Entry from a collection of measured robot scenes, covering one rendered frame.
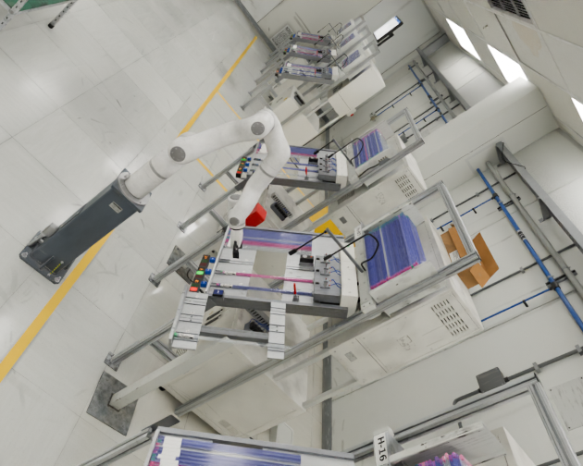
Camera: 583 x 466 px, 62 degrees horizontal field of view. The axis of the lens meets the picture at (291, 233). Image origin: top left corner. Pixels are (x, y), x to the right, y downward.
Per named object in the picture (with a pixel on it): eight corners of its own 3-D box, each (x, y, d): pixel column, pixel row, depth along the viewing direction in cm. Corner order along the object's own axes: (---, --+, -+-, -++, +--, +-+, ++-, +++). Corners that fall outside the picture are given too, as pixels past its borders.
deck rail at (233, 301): (204, 304, 240) (204, 295, 237) (204, 302, 242) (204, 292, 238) (346, 319, 239) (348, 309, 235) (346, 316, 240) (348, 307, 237)
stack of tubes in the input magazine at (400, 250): (370, 288, 232) (419, 262, 223) (363, 234, 276) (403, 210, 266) (384, 305, 237) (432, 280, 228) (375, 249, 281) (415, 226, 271)
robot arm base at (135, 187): (112, 185, 226) (138, 163, 219) (124, 166, 242) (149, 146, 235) (142, 212, 234) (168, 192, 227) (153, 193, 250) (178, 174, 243)
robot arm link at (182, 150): (182, 160, 233) (170, 170, 218) (172, 137, 228) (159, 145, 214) (279, 129, 220) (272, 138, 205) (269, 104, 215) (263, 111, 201)
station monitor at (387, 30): (374, 42, 616) (402, 20, 602) (370, 34, 666) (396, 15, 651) (379, 51, 621) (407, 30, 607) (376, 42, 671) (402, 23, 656)
